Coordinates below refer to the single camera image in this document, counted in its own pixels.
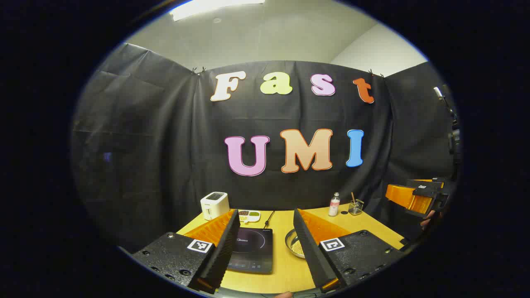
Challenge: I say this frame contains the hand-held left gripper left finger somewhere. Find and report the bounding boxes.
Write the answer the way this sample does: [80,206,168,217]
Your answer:
[132,209,241,294]

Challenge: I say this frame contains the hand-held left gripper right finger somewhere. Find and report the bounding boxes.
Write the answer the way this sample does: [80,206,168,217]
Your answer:
[293,208,408,292]

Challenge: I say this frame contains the steel pot with black handles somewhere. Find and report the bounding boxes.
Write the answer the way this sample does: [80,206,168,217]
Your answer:
[285,228,307,260]

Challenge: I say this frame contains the black induction cooktop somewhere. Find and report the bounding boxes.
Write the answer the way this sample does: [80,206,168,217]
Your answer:
[227,227,274,274]

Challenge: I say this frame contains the white toaster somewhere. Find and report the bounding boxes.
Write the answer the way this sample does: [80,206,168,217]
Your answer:
[200,192,230,221]

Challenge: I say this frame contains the clear bottle with pink label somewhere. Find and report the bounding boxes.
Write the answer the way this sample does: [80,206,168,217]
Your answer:
[328,192,341,217]

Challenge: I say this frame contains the ceiling light panel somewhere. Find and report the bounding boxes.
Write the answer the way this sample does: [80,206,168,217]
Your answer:
[169,0,265,22]

